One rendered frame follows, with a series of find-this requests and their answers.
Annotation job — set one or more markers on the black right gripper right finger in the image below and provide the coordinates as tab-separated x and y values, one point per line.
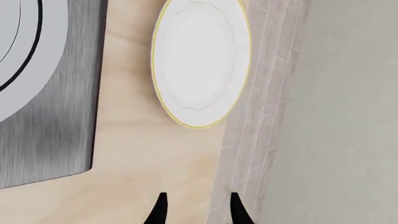
238	212

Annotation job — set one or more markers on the white plate with yellow rim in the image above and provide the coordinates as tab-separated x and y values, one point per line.
202	63

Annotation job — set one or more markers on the flat grey stove plate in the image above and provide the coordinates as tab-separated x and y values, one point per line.
53	112

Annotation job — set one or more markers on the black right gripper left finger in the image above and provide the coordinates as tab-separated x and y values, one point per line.
158	213

